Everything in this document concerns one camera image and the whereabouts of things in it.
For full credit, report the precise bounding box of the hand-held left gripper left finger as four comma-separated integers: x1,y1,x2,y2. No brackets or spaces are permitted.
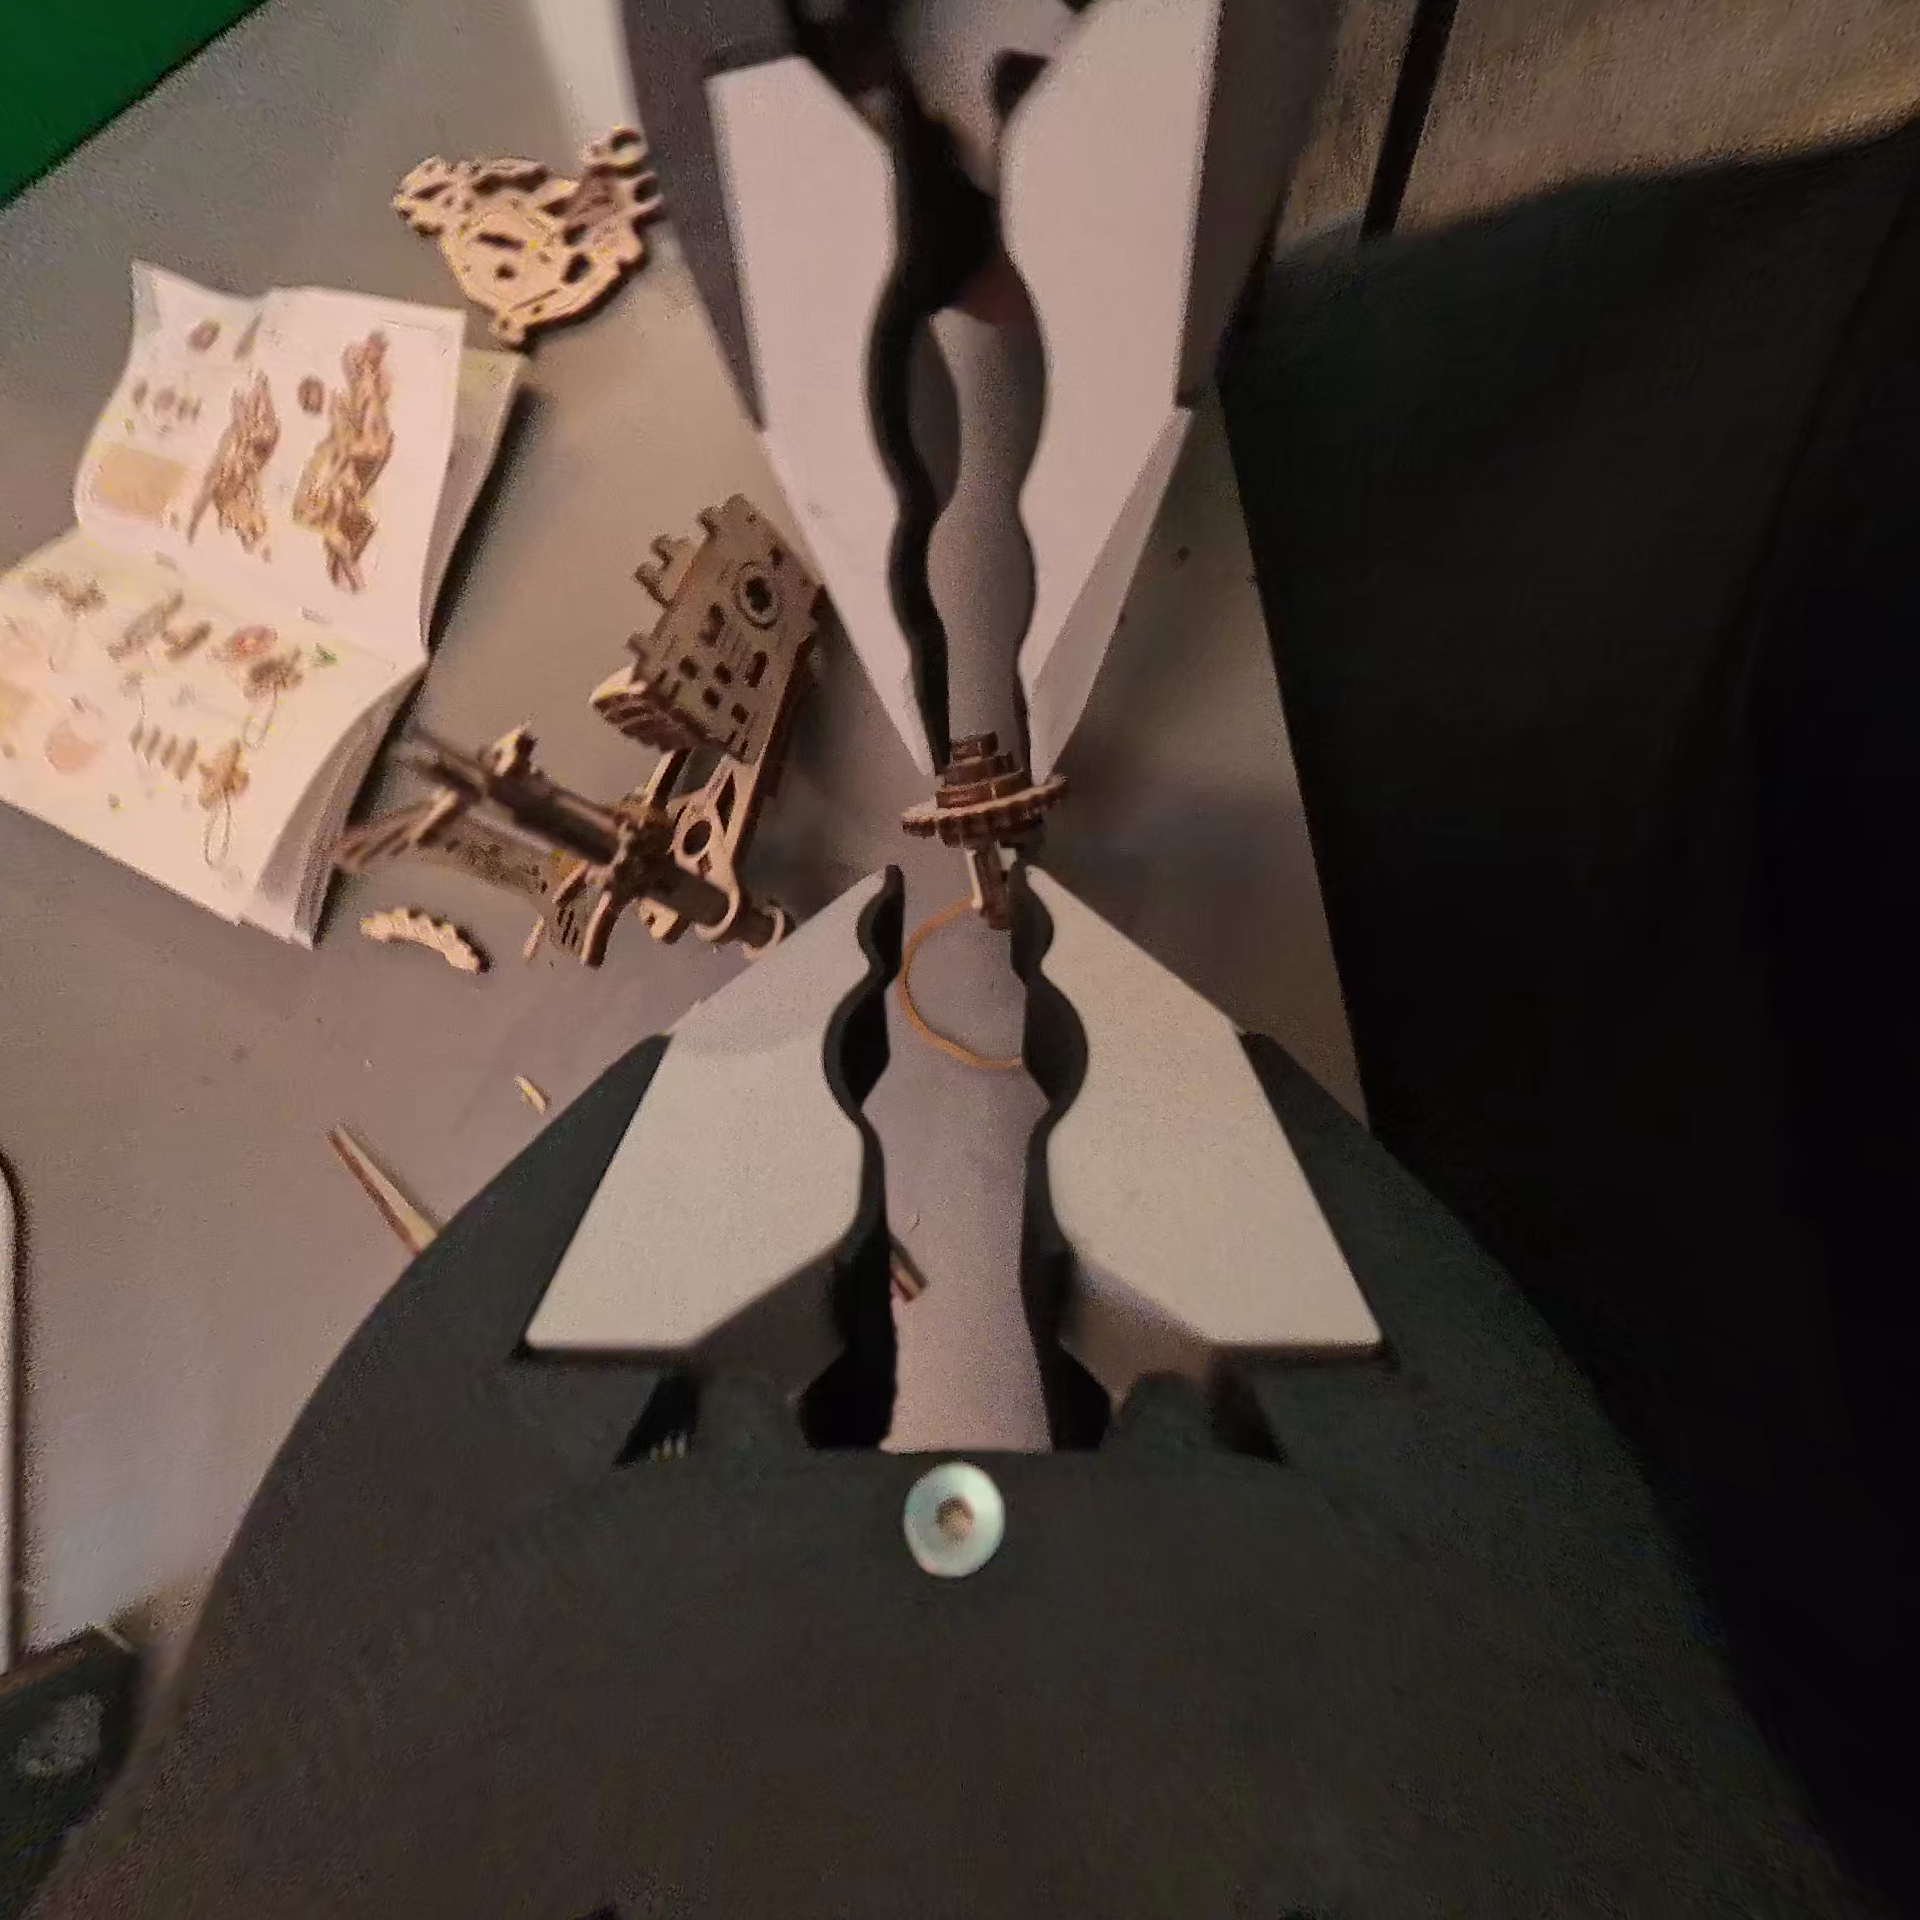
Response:
526,866,906,1370

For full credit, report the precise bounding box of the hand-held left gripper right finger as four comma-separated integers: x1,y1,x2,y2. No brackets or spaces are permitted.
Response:
1014,862,1383,1370

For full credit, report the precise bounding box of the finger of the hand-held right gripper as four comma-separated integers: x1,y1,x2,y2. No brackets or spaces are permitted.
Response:
989,0,1224,770
701,63,964,782

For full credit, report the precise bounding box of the tan rubber band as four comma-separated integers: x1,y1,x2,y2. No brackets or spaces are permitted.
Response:
901,900,1028,1070

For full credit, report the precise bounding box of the wooden model chassis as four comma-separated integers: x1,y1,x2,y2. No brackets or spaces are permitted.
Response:
333,496,826,968

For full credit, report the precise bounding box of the wooden gear axle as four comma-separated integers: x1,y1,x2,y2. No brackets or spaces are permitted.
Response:
901,727,1069,932

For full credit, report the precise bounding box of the black table leg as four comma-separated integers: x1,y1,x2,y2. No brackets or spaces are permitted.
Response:
1358,0,1460,242

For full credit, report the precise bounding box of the wooden side panel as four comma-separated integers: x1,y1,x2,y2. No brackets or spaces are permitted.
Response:
393,128,662,350

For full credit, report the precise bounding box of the wooden wedge stick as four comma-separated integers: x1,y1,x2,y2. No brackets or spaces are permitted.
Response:
327,1125,441,1254

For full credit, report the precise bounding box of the curved toothed wooden piece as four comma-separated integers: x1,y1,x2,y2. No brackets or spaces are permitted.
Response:
358,902,492,973

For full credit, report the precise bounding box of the instruction booklet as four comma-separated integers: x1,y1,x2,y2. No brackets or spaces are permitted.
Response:
0,263,527,951

